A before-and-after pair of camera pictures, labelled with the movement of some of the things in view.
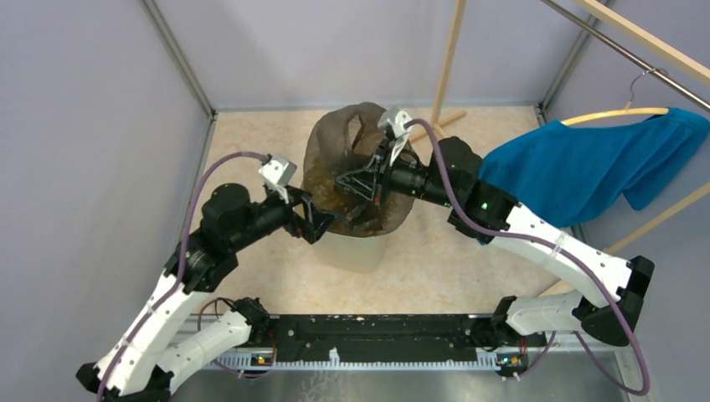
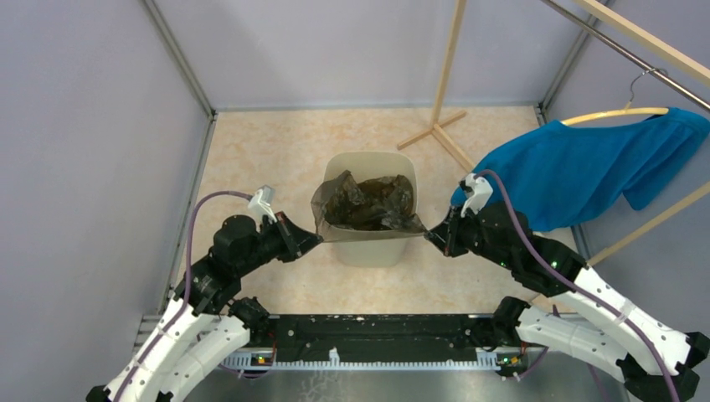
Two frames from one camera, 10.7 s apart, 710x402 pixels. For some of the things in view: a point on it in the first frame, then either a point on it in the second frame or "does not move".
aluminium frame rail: [179, 56] does not move
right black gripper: [363, 181] → [445, 237]
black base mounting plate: [393, 337] does not move
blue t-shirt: [559, 175] does not move
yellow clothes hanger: [626, 110] does not move
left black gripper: [296, 225] → [296, 240]
